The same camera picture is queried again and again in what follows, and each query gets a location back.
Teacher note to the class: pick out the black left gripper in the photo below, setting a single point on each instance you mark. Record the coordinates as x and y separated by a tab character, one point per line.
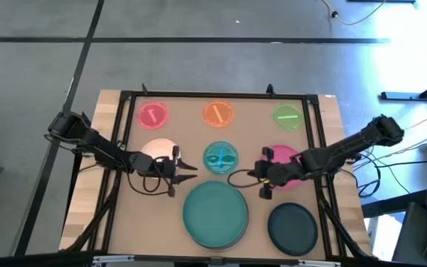
163	168

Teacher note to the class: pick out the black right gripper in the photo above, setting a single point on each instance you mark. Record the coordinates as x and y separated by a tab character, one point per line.
276	174

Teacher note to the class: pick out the small blue translucent plate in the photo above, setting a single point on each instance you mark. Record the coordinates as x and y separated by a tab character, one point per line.
221	158

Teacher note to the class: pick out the white plastic plate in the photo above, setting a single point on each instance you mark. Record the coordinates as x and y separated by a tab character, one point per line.
158	146

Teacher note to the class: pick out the pink plastic plate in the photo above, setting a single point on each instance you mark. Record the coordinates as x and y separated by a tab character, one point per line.
284	153

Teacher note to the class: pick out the small red translucent plate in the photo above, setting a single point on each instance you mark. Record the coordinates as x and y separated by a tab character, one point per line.
152	115

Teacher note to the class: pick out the small green translucent plate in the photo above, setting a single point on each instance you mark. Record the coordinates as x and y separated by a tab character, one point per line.
288	116

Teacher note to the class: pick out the small orange translucent plate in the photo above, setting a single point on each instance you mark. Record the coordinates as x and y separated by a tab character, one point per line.
218	113

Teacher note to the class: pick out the dark navy plastic plate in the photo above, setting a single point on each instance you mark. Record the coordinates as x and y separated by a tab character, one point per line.
293	229

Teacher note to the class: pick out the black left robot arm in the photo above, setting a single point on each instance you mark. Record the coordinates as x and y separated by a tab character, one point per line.
102	148

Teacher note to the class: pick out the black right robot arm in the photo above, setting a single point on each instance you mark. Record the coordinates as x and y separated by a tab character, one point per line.
347	146

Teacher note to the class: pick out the brown table mat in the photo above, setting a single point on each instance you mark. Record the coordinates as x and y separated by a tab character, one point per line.
250	133

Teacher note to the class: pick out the large teal plastic plate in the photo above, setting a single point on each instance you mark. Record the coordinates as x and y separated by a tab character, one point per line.
215	214

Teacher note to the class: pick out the grey side table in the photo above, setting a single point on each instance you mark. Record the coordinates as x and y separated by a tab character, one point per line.
411	233

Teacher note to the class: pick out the black stand foot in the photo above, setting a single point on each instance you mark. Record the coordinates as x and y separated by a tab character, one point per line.
410	96

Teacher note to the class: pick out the black crossbeam with silver brackets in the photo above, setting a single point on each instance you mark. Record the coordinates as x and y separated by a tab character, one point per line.
32	259

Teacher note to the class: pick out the black aluminium table frame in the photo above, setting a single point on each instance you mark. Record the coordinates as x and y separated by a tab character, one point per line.
219	95

